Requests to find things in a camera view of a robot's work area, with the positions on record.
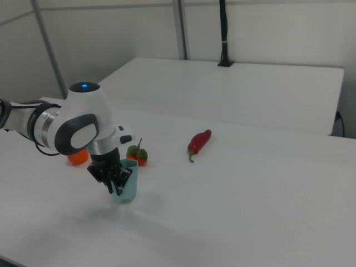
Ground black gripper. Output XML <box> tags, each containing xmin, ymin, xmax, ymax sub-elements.
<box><xmin>86</xmin><ymin>148</ymin><xmax>133</xmax><ymax>197</ymax></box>

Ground teal hexagonal mug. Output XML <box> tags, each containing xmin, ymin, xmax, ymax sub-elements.
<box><xmin>110</xmin><ymin>159</ymin><xmax>140</xmax><ymax>205</ymax></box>

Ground small oranges with leaves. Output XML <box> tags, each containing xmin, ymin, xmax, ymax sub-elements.
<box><xmin>126</xmin><ymin>137</ymin><xmax>149</xmax><ymax>167</ymax></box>

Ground orange mandarin fruit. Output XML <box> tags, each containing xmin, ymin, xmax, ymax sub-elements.
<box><xmin>67</xmin><ymin>148</ymin><xmax>90</xmax><ymax>166</ymax></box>

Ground red chili pepper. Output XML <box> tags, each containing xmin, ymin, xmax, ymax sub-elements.
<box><xmin>187</xmin><ymin>129</ymin><xmax>212</xmax><ymax>164</ymax></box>

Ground white side table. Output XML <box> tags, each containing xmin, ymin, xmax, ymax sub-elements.
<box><xmin>96</xmin><ymin>57</ymin><xmax>345</xmax><ymax>137</ymax></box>

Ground black pole with clamp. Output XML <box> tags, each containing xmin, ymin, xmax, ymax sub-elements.
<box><xmin>217</xmin><ymin>0</ymin><xmax>234</xmax><ymax>67</ymax></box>

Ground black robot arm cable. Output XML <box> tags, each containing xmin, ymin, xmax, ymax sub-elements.
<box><xmin>0</xmin><ymin>99</ymin><xmax>62</xmax><ymax>157</ymax></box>

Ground thin metal frame post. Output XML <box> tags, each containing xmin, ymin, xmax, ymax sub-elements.
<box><xmin>29</xmin><ymin>0</ymin><xmax>69</xmax><ymax>100</ymax></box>

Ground wide metal frame post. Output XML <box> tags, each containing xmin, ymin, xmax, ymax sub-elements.
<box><xmin>171</xmin><ymin>0</ymin><xmax>190</xmax><ymax>60</ymax></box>

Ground black wall plug cable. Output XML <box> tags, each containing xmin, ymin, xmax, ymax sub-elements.
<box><xmin>335</xmin><ymin>110</ymin><xmax>346</xmax><ymax>137</ymax></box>

